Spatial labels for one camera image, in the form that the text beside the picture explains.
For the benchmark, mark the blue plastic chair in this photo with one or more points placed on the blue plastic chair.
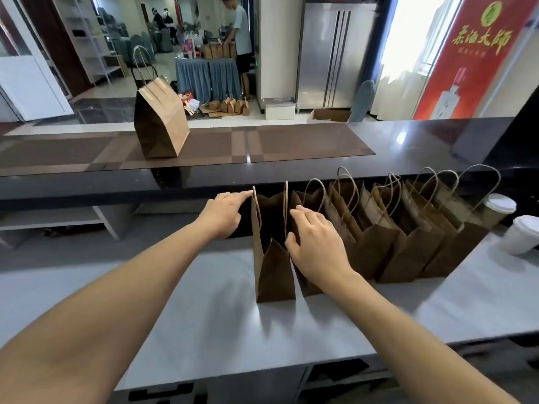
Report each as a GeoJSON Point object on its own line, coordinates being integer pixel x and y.
{"type": "Point", "coordinates": [362, 101]}

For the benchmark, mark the white window curtain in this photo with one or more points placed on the white window curtain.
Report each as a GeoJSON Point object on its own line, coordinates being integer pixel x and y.
{"type": "Point", "coordinates": [404, 46]}

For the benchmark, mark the blue skirted table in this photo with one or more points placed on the blue skirted table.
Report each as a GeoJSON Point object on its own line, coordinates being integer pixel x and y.
{"type": "Point", "coordinates": [206, 80]}

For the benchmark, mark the person's right forearm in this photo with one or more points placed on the person's right forearm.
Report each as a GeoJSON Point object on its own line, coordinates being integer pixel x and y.
{"type": "Point", "coordinates": [421, 357]}

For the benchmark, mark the person's right hand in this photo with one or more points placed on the person's right hand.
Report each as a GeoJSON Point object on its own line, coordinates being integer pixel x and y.
{"type": "Point", "coordinates": [318, 248]}

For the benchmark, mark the person's left forearm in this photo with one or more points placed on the person's left forearm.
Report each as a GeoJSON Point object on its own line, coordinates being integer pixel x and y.
{"type": "Point", "coordinates": [101, 315]}

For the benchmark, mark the blue window curtain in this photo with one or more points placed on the blue window curtain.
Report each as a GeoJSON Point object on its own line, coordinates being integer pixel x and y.
{"type": "Point", "coordinates": [381, 29]}

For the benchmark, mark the red banner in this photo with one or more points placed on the red banner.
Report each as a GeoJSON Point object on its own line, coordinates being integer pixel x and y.
{"type": "Point", "coordinates": [472, 71]}

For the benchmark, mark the cardboard box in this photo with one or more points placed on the cardboard box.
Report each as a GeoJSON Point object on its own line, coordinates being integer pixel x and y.
{"type": "Point", "coordinates": [330, 115]}

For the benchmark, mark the white box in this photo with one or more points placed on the white box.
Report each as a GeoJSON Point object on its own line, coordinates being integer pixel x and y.
{"type": "Point", "coordinates": [279, 111]}

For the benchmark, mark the person's left hand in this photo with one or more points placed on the person's left hand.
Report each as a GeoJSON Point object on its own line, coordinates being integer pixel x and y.
{"type": "Point", "coordinates": [221, 216]}

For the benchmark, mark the stainless steel refrigerator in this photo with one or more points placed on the stainless steel refrigerator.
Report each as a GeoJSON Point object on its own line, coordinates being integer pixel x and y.
{"type": "Point", "coordinates": [324, 54]}

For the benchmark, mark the white support panel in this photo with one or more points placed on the white support panel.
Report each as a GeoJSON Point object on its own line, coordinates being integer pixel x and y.
{"type": "Point", "coordinates": [114, 221]}

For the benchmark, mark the dark brown door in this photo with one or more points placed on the dark brown door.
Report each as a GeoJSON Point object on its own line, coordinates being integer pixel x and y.
{"type": "Point", "coordinates": [46, 29]}

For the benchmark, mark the brown paper bag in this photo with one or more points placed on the brown paper bag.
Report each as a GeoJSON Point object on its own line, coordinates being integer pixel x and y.
{"type": "Point", "coordinates": [455, 244]}
{"type": "Point", "coordinates": [300, 197]}
{"type": "Point", "coordinates": [413, 252]}
{"type": "Point", "coordinates": [370, 248]}
{"type": "Point", "coordinates": [274, 273]}
{"type": "Point", "coordinates": [164, 122]}

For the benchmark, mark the white shelving unit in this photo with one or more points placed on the white shelving unit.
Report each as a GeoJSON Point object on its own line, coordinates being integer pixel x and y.
{"type": "Point", "coordinates": [93, 46]}

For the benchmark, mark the white door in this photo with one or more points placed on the white door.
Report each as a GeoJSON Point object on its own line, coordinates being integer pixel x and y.
{"type": "Point", "coordinates": [29, 88]}

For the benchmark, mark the group of lidded coffee cups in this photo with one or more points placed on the group of lidded coffee cups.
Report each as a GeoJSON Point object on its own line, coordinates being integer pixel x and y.
{"type": "Point", "coordinates": [520, 231]}

